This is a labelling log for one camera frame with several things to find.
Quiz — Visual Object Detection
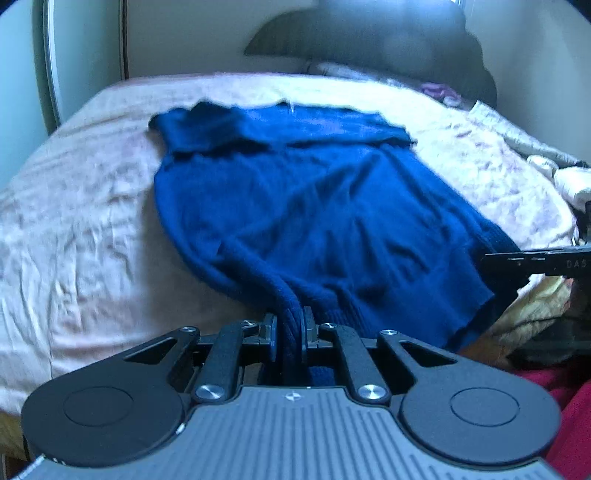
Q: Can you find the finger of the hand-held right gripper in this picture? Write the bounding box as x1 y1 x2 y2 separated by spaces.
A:
480 249 548 278

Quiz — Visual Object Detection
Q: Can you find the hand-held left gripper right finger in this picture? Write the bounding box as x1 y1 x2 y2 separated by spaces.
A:
301 307 455 404

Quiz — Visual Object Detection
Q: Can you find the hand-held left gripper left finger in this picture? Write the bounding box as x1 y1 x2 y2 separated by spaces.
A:
124 314 279 403

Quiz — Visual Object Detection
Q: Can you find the blue beaded sweater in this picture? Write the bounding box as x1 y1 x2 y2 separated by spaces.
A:
148 102 522 387

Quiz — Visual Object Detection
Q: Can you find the yellow cloth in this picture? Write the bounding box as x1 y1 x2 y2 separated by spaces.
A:
489 274 575 356

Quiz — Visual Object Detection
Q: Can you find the white patterned blanket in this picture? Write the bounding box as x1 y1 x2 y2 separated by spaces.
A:
471 100 591 208

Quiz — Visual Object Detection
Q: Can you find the red cloth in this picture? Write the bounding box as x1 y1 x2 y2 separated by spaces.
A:
517 364 591 480

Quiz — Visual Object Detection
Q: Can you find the purple cloth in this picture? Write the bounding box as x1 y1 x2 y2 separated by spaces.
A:
418 82 462 106

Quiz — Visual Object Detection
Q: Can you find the bed with pink sheet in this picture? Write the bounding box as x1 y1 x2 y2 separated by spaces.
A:
0 73 580 416

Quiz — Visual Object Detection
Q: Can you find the patterned pillow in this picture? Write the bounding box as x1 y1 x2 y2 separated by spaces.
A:
302 60 416 86

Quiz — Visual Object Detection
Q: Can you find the dark scalloped headboard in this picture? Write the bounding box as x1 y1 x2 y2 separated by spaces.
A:
244 0 498 107

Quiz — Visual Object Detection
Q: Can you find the wooden door trim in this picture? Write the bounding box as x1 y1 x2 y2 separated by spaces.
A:
119 0 130 81

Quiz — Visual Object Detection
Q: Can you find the sliding mirror door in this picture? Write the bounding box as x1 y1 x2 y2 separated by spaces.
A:
0 0 63 185

